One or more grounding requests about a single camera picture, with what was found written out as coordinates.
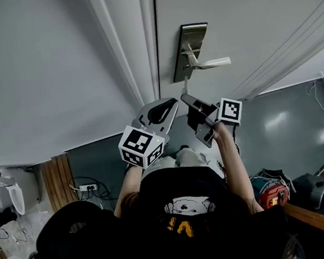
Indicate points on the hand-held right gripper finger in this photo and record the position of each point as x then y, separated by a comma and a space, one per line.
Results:
198, 101
196, 117

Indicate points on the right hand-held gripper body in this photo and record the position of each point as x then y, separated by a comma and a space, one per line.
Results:
229, 111

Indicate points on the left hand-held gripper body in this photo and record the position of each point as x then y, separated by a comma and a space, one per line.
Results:
140, 141

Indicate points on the person's right forearm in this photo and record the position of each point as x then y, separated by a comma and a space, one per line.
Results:
236, 169

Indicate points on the person's left forearm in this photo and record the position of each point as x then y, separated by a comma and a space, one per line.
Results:
128, 189

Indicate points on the white door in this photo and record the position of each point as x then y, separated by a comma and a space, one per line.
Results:
241, 9

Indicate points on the person's grey trousers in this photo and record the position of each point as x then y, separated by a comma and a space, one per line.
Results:
180, 158

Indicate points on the white power strip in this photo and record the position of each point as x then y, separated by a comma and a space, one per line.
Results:
88, 187

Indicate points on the wooden slatted board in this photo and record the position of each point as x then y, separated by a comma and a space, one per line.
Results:
59, 181

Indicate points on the red and teal power tool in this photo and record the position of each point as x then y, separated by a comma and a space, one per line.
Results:
271, 195

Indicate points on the person's black printed shirt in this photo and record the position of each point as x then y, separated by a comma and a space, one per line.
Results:
173, 229

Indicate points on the black hard case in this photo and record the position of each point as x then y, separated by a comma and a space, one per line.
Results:
317, 192

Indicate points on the wooden rail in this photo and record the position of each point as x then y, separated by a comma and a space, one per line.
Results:
323, 222

